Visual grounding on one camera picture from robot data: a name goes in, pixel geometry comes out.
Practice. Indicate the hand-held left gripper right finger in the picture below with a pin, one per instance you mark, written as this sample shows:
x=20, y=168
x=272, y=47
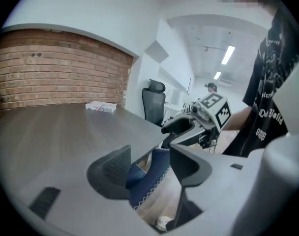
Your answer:
x=225, y=181

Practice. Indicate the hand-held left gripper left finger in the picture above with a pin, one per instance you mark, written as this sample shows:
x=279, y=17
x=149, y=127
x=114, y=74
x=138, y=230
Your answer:
x=73, y=193

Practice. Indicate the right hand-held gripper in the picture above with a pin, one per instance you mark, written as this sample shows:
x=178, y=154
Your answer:
x=213, y=107

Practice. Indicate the blue upholstered chair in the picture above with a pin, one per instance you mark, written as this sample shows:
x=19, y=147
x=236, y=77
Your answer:
x=149, y=178

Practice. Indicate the person's right forearm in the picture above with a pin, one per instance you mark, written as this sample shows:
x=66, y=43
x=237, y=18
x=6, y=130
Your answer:
x=238, y=119

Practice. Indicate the white desk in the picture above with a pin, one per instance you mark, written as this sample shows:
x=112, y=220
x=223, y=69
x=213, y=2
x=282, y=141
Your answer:
x=174, y=107

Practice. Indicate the black mesh headrest office chair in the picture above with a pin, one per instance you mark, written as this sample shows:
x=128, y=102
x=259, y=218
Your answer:
x=153, y=102

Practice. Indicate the dark wood table white legs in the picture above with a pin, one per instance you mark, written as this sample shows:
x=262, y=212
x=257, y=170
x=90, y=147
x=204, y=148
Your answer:
x=66, y=131

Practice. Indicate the ceiling light bar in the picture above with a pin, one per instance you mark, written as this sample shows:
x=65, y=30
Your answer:
x=217, y=75
x=228, y=55

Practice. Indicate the person's left shoe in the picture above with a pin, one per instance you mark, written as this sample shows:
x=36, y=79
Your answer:
x=164, y=222

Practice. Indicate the striped cover book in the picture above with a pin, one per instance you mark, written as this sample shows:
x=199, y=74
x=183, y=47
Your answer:
x=101, y=107

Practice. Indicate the person's black printed shirt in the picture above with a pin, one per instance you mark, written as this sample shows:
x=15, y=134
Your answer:
x=267, y=95

